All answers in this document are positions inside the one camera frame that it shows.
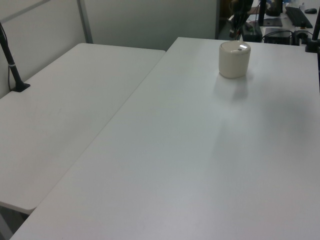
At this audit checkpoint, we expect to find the cream trash bin with lid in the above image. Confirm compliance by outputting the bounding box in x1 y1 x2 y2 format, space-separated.
218 41 251 79

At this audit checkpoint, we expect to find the white device with black knob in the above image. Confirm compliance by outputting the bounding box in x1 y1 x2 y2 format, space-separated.
293 21 312 47

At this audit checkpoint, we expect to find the black camera stand pole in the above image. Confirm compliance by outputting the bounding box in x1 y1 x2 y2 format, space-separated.
0 21 32 94

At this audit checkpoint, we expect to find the black box with green light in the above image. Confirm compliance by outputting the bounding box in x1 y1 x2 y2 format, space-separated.
242 21 264 43

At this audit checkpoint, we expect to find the dark round container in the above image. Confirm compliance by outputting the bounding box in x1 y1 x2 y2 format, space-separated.
265 0 281 17

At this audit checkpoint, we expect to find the black computer keyboard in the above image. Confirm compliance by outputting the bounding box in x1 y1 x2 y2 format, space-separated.
284 6 314 29

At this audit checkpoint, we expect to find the grey partition frame post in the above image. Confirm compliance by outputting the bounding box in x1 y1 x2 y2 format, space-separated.
76 0 94 44

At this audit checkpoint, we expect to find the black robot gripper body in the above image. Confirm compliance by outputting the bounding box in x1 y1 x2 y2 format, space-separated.
232 0 254 15

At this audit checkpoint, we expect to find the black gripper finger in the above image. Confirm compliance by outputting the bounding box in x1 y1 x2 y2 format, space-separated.
237 13 249 39
230 12 241 36

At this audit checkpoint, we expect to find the black clamped stand pole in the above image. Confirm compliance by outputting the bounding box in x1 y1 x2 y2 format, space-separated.
304 0 320 54

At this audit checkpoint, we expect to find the black electronics box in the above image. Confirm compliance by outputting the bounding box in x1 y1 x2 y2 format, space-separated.
263 27 294 46

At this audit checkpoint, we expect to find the black monitor stand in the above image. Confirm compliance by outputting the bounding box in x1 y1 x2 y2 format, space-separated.
257 0 284 28

